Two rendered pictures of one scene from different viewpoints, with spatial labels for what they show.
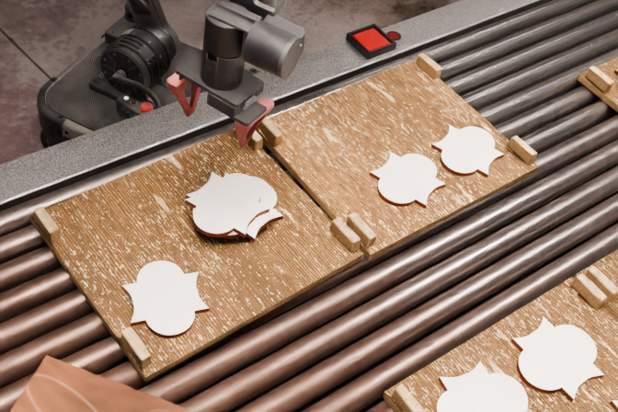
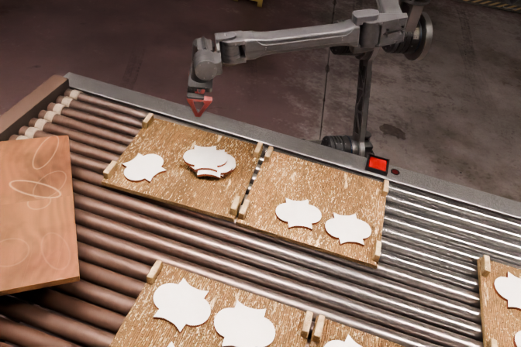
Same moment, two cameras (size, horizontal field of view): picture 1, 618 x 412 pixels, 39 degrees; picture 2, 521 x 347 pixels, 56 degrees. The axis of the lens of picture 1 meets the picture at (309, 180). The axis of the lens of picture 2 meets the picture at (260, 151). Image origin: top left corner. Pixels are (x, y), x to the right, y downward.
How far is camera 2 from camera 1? 0.98 m
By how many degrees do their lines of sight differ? 39
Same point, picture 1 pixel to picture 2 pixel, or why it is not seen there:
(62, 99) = not seen: hidden behind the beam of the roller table
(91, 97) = not seen: hidden behind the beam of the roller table
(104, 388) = (63, 155)
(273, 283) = (184, 196)
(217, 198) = (205, 152)
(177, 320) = (135, 175)
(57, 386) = (55, 143)
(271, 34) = (203, 54)
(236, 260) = (185, 179)
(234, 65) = not seen: hidden behind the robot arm
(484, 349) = (220, 292)
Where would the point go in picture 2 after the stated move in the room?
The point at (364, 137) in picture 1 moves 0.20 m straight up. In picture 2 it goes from (307, 187) to (321, 138)
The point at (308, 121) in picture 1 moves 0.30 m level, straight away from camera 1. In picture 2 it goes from (292, 165) to (361, 144)
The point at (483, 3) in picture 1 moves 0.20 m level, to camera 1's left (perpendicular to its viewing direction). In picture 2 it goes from (474, 194) to (432, 158)
